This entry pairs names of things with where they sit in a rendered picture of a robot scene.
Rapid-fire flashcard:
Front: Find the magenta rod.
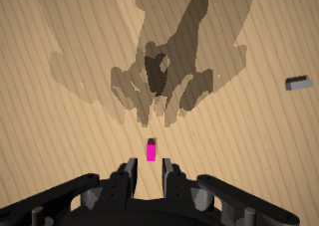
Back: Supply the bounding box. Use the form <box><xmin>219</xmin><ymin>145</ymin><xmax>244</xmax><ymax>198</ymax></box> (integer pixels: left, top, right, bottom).
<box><xmin>147</xmin><ymin>143</ymin><xmax>156</xmax><ymax>161</ymax></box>

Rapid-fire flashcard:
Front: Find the grey rod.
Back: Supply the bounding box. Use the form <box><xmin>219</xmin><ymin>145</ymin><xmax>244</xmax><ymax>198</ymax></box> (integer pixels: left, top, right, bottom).
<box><xmin>285</xmin><ymin>79</ymin><xmax>313</xmax><ymax>91</ymax></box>

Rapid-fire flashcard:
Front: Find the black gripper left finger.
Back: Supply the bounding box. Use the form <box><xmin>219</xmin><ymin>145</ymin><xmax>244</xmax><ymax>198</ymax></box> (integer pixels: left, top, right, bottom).
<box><xmin>0</xmin><ymin>157</ymin><xmax>138</xmax><ymax>226</ymax></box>

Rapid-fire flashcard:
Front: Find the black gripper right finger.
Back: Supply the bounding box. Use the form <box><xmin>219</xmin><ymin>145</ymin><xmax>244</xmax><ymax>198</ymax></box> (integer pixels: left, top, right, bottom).
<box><xmin>161</xmin><ymin>158</ymin><xmax>300</xmax><ymax>226</ymax></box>

